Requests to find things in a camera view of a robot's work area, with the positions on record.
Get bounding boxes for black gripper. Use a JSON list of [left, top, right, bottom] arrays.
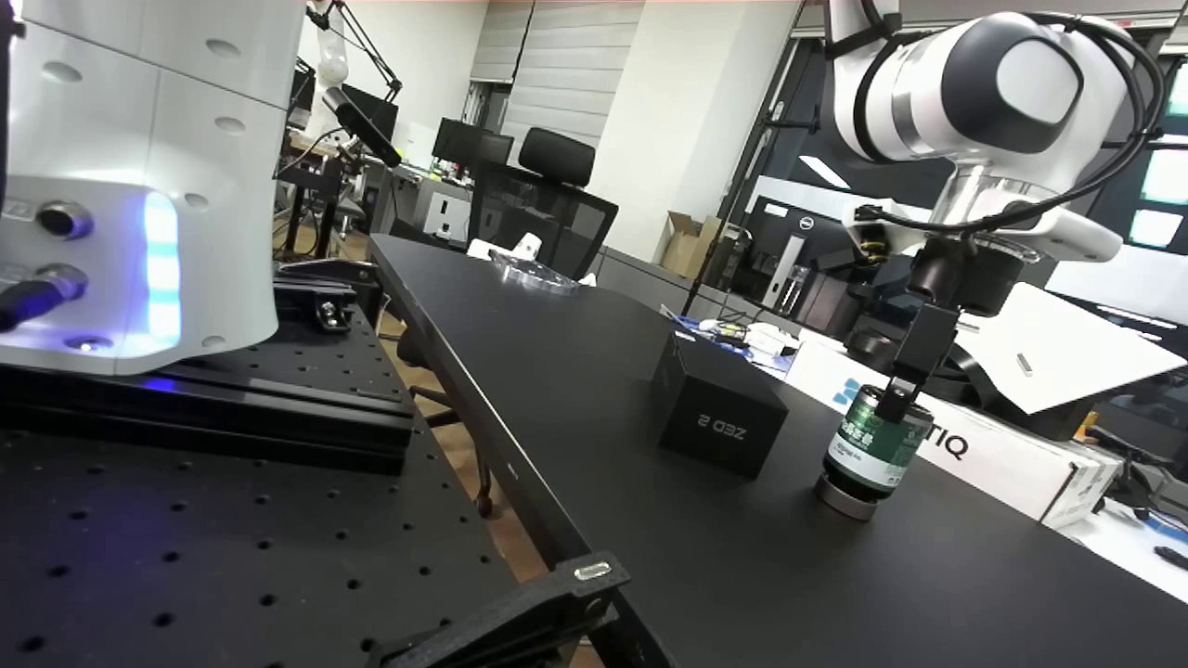
[[879, 235, 1057, 428]]

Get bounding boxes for small green-topped black object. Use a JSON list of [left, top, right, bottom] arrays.
[[812, 382, 941, 524]]

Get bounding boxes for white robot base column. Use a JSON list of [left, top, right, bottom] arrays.
[[0, 0, 310, 380]]

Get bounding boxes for white Robotiq cardboard box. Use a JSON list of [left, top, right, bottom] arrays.
[[791, 330, 1123, 524]]

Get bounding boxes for white flat board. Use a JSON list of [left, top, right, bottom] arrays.
[[956, 278, 1188, 419]]

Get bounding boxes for black rectangular box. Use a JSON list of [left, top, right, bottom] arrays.
[[648, 325, 796, 483]]

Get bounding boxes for brown cardboard box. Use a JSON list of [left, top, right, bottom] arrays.
[[653, 206, 728, 287]]

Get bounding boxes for black office chair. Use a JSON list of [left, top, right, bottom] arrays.
[[471, 123, 624, 282]]

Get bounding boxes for black perforated breadboard table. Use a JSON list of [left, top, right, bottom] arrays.
[[0, 309, 531, 668]]

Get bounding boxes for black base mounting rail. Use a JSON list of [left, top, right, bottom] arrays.
[[0, 354, 421, 479]]

